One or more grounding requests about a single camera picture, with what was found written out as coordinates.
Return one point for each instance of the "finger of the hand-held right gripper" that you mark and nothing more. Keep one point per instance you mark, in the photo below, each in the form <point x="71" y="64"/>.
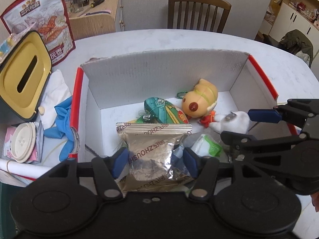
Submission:
<point x="264" y="115"/>
<point x="239" y="142"/>

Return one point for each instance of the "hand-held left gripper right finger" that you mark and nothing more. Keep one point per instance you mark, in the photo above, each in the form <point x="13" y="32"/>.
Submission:
<point x="192" y="163"/>

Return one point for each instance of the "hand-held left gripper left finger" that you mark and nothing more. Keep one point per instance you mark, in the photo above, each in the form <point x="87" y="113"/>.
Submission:
<point x="119" y="163"/>

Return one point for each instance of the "white plush toy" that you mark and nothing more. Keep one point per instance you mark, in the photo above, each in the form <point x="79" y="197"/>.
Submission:
<point x="236" y="123"/>

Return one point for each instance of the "white green small packet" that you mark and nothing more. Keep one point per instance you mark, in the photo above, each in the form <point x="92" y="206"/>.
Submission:
<point x="206" y="143"/>

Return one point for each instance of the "silver foil snack packet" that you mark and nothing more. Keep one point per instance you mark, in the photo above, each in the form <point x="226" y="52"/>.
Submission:
<point x="149" y="151"/>

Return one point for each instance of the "yellow plush toy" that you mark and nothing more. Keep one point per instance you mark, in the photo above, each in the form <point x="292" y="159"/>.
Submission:
<point x="199" y="97"/>

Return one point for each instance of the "red cardboard box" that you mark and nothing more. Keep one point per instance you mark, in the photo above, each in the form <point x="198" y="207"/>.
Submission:
<point x="162" y="74"/>

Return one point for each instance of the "person's right hand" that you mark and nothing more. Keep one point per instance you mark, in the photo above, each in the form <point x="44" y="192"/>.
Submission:
<point x="316" y="201"/>

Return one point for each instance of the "blue glove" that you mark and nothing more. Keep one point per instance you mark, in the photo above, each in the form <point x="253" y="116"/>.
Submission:
<point x="62" y="112"/>

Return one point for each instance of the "green jacket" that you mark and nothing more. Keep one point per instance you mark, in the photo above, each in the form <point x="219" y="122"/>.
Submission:
<point x="297" y="42"/>

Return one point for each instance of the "cream round lid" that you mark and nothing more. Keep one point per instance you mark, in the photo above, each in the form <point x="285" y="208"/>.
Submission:
<point x="23" y="139"/>

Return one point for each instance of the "white paper roll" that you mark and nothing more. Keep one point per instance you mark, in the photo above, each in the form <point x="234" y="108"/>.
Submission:
<point x="20" y="169"/>

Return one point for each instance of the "white tissue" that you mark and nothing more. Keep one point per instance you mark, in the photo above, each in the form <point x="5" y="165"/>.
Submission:
<point x="54" y="87"/>

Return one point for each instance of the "pink tissue pack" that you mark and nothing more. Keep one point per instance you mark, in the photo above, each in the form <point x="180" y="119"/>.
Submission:
<point x="7" y="139"/>

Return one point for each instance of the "yellow dark tissue box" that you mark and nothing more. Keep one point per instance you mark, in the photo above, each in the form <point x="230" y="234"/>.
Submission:
<point x="25" y="74"/>

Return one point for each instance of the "light wooden furniture panel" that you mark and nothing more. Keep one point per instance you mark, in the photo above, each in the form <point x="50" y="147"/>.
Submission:
<point x="94" y="27"/>

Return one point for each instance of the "light wooden side cabinet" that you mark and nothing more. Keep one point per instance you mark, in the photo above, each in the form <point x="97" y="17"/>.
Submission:
<point x="117" y="12"/>

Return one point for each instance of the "blue mat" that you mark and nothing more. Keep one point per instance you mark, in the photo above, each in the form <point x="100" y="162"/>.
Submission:
<point x="97" y="12"/>

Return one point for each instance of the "pastel toy trinkets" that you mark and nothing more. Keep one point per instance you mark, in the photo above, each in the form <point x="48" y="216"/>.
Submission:
<point x="7" y="46"/>

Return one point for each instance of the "black yellow screwdriver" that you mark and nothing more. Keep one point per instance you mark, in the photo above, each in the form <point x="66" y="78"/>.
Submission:
<point x="97" y="2"/>

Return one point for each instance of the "glass cup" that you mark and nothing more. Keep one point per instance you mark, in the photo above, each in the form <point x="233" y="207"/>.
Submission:
<point x="76" y="6"/>

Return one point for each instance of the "red white snack bag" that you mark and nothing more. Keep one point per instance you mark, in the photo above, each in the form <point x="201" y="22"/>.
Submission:
<point x="37" y="17"/>

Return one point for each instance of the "white wooden wall cupboard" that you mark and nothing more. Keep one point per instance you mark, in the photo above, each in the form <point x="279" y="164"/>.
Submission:
<point x="294" y="12"/>

